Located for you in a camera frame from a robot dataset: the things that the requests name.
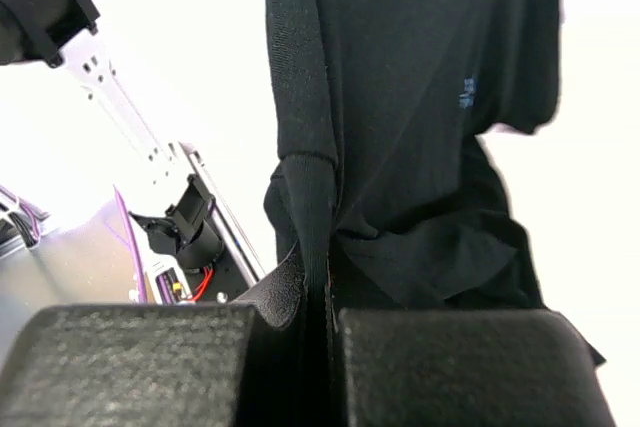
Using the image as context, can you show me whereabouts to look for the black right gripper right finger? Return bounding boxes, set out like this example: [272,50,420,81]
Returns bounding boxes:
[323,246,619,427]

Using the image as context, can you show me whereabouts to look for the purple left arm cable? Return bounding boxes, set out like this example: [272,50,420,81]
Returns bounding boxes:
[112,184,151,304]

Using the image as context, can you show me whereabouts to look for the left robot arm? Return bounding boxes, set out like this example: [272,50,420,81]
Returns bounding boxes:
[1,0,224,270]

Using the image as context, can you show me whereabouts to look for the black t shirt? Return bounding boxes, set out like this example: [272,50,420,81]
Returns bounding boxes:
[262,0,606,368]

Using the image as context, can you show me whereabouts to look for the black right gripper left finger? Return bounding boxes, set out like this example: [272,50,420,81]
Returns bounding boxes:
[1,249,305,426]

